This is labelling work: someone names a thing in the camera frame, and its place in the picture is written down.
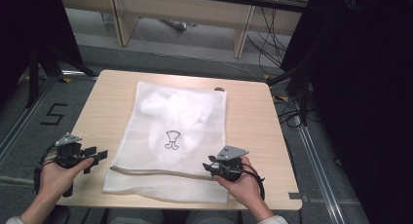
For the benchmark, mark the black curtain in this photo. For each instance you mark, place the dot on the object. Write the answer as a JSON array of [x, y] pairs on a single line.
[[363, 104], [29, 29]]

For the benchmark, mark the grey metal bracket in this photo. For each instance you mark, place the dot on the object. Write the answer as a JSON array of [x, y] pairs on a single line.
[[297, 196]]

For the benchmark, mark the grey power strip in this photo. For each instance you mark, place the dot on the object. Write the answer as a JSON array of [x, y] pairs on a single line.
[[175, 24]]

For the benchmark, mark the white garment with drawn figure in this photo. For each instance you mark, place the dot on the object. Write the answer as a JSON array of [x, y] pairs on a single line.
[[177, 117]]

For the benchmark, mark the black chair seat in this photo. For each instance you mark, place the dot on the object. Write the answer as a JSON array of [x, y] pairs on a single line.
[[60, 215]]

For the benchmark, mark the person's left hand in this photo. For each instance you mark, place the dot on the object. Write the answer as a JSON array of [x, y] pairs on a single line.
[[58, 180]]

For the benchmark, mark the light wooden desk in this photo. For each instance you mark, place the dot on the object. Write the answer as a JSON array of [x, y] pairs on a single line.
[[181, 13]]

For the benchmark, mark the metal floor rail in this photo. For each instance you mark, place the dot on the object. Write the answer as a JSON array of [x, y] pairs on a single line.
[[22, 120], [319, 172]]

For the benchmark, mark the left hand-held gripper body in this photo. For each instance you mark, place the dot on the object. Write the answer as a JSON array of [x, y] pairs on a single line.
[[68, 151]]

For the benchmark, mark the person's right hand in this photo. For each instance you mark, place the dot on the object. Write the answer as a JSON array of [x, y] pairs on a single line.
[[243, 188]]

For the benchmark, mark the white mesh laundry bag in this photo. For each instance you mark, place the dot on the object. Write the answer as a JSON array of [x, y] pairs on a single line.
[[181, 188]]

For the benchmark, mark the black metal stand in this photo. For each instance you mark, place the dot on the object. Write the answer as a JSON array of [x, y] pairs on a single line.
[[35, 71], [302, 87]]

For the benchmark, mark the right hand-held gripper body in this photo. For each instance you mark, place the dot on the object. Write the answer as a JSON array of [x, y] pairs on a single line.
[[229, 162]]

